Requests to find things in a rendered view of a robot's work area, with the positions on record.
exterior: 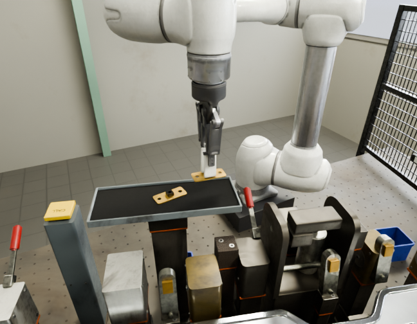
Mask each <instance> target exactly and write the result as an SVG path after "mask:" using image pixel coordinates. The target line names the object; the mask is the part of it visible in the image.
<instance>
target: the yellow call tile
mask: <svg viewBox="0 0 417 324"><path fill-rule="evenodd" d="M75 205H76V202H75V201H62V202H51V203H50V205H49V208H48V210H47V212H46V214H45V216H44V220H45V221H55V220H62V219H70V218H71V216H72V213H73V210H74V208H75Z"/></svg>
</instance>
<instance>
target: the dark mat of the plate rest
mask: <svg viewBox="0 0 417 324"><path fill-rule="evenodd" d="M177 187H182V188H183V189H184V190H185V191H186V193H187V194H186V195H184V196H181V197H179V198H176V199H173V200H171V201H168V202H165V203H163V204H157V203H156V201H155V200H154V199H153V196H155V195H158V194H161V193H164V192H166V191H168V190H172V189H174V188H177ZM227 206H239V203H238V201H237V198H236V195H235V193H234V190H233V188H232V185H231V183H230V180H229V179H215V180H208V181H199V182H195V181H194V182H186V183H172V184H158V185H151V186H136V187H129V188H115V189H107V190H98V192H97V196H96V199H95V203H94V206H93V211H92V213H91V218H90V220H91V221H95V220H102V219H114V218H121V217H133V216H139V215H152V214H159V213H170V212H183V211H189V210H202V209H208V208H220V207H227Z"/></svg>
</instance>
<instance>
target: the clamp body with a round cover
mask: <svg viewBox="0 0 417 324"><path fill-rule="evenodd" d="M185 267H186V281H187V285H186V291H187V297H188V303H189V315H190V318H189V321H190V322H195V321H203V320H211V319H216V318H221V310H222V308H221V288H222V285H223V283H222V281H221V276H220V272H219V267H218V261H217V259H216V256H215V255H213V254H210V255H200V256H190V257H188V258H186V260H185Z"/></svg>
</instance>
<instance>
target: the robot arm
mask: <svg viewBox="0 0 417 324"><path fill-rule="evenodd" d="M365 7H366V0H105V1H104V5H103V14H104V19H105V21H106V23H107V25H108V27H109V29H110V30H111V31H112V32H113V33H115V34H116V35H118V36H119V37H121V38H124V39H127V40H129V41H135V42H143V43H151V44H163V43H176V44H180V45H182V46H186V47H187V66H188V67H187V68H188V75H187V76H188V77H189V78H190V79H191V80H192V82H191V89H192V97H193V99H195V100H197V101H198V102H196V111H197V121H198V140H199V142H201V144H200V145H201V147H202V148H201V173H204V178H206V177H214V176H216V155H218V154H219V153H220V146H221V135H222V128H223V124H224V119H223V118H221V119H219V115H220V108H219V104H218V103H219V102H220V101H221V100H223V99H224V98H225V97H226V91H227V82H226V80H228V79H229V78H230V62H231V57H232V54H231V50H232V43H233V40H234V37H235V33H236V23H241V22H262V23H263V24H267V25H279V26H283V27H288V28H296V29H302V38H303V41H304V43H305V45H306V47H305V52H304V60H303V65H302V73H301V81H300V85H299V93H298V98H297V106H296V110H295V118H294V123H293V131H292V139H291V140H290V141H289V142H287V144H285V146H284V148H283V151H281V150H278V149H276V148H275V147H273V145H272V143H271V142H270V141H269V140H268V139H266V138H264V137H262V136H256V135H255V136H249V137H247V138H246V139H245V140H244V141H243V142H242V144H241V146H240V148H239V150H238V151H237V155H236V180H233V181H232V182H233V184H234V187H235V189H236V192H237V194H238V197H239V198H240V200H241V201H242V203H243V205H244V206H246V202H245V196H244V191H243V189H245V187H249V188H250V189H251V193H252V199H253V203H255V202H257V201H260V200H263V199H266V198H268V197H272V196H276V195H278V191H277V190H276V189H275V188H273V187H272V186H271V185H274V186H278V187H280V188H284V189H287V190H292V191H296V192H303V193H313V192H320V191H321V190H324V189H326V187H327V185H328V182H329V179H330V176H331V171H332V169H331V165H330V163H329V162H328V161H327V160H326V159H323V157H322V149H321V148H320V146H319V144H318V143H317V142H318V138H319V132H320V126H321V122H322V116H323V112H324V107H325V103H326V97H327V93H328V89H329V83H330V80H331V74H332V70H333V64H334V61H335V55H336V51H337V46H339V45H340V44H341V43H342V41H343V40H344V37H345V36H346V34H347V32H352V31H354V30H356V29H357V28H358V27H359V26H360V25H361V24H362V23H363V21H364V13H365Z"/></svg>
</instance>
